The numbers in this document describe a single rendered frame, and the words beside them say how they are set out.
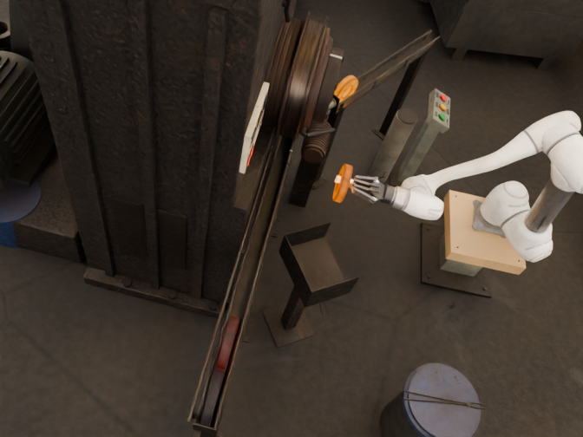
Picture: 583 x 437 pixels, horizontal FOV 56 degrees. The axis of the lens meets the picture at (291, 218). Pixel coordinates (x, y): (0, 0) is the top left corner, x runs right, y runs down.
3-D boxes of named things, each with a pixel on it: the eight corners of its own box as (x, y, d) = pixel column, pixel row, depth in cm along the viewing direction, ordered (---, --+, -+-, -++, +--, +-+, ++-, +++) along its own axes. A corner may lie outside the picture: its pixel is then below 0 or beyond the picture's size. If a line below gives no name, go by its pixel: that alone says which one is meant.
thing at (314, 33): (271, 162, 210) (293, 68, 172) (295, 83, 237) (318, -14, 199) (287, 166, 211) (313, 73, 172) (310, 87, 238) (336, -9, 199)
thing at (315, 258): (280, 359, 259) (311, 292, 200) (260, 310, 271) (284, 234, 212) (318, 345, 266) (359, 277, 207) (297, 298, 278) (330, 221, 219)
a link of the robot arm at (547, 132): (521, 123, 205) (542, 150, 198) (567, 96, 200) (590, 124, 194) (523, 138, 216) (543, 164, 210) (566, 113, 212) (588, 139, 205)
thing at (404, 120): (367, 179, 331) (396, 120, 288) (370, 165, 338) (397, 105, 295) (386, 185, 331) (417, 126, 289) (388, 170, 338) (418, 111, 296)
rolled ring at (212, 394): (226, 363, 176) (217, 361, 176) (210, 422, 167) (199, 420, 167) (224, 376, 192) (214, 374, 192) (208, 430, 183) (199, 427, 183)
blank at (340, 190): (340, 188, 207) (349, 191, 207) (347, 155, 215) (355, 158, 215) (330, 207, 221) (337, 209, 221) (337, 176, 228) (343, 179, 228)
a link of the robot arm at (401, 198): (402, 198, 225) (388, 193, 224) (410, 185, 217) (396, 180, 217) (400, 215, 219) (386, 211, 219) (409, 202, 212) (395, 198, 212)
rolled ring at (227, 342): (241, 310, 185) (232, 308, 185) (226, 363, 176) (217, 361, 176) (238, 327, 201) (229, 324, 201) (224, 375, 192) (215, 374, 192)
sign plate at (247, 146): (239, 172, 182) (244, 135, 167) (257, 119, 197) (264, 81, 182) (245, 174, 182) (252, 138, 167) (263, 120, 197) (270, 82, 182)
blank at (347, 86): (335, 105, 275) (339, 109, 274) (328, 94, 261) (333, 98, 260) (356, 81, 274) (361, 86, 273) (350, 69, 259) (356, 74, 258)
